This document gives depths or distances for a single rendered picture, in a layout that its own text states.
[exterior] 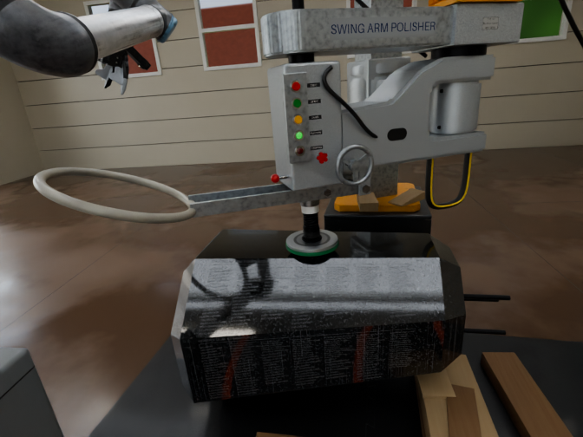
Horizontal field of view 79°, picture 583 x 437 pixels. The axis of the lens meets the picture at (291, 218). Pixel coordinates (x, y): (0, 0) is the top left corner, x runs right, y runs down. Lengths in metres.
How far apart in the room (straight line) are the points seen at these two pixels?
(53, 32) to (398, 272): 1.22
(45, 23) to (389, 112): 1.03
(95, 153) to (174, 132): 2.01
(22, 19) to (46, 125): 9.14
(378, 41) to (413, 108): 0.28
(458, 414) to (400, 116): 1.16
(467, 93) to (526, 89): 6.66
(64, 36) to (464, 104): 1.32
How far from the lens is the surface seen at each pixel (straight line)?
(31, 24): 0.82
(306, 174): 1.26
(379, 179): 2.20
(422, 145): 1.49
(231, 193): 1.37
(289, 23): 1.24
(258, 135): 7.72
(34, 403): 1.29
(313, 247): 1.39
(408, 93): 1.42
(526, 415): 1.96
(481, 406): 1.77
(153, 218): 1.10
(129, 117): 8.73
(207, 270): 1.52
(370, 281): 1.40
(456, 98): 1.59
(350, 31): 1.30
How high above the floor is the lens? 1.45
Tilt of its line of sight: 20 degrees down
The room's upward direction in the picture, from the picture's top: 5 degrees counter-clockwise
